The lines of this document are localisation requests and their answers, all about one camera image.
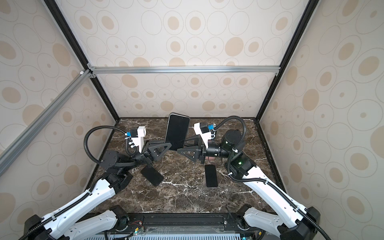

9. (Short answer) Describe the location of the black phone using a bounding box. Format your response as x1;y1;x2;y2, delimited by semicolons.
165;113;190;151
141;166;164;187

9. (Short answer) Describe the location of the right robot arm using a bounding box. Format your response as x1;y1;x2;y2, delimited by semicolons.
177;130;321;240

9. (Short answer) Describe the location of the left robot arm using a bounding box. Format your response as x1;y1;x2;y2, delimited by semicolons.
21;141;172;240

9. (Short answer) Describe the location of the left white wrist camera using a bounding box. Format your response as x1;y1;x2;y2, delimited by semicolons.
125;126;147;153

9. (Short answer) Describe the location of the right black corrugated cable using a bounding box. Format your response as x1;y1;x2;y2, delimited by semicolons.
212;115;325;240

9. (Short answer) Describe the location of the black corrugated cable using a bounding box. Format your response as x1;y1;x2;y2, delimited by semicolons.
17;125;130;240
212;115;325;240

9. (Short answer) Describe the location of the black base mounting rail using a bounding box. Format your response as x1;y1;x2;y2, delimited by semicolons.
53;212;313;240

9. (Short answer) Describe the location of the horizontal aluminium rail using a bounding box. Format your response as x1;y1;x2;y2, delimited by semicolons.
91;66;280;74

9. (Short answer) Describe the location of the left black corrugated cable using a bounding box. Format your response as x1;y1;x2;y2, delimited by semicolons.
17;125;130;240

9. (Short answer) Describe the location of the diagonal aluminium rail left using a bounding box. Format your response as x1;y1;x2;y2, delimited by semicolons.
1;70;91;175

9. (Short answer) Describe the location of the black frame post left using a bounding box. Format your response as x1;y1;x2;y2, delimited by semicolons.
43;0;120;123

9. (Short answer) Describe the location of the black frame post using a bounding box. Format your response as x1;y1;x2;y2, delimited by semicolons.
43;0;120;123
256;0;320;123

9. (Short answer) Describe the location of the black frame post right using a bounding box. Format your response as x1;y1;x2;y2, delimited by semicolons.
256;0;320;123

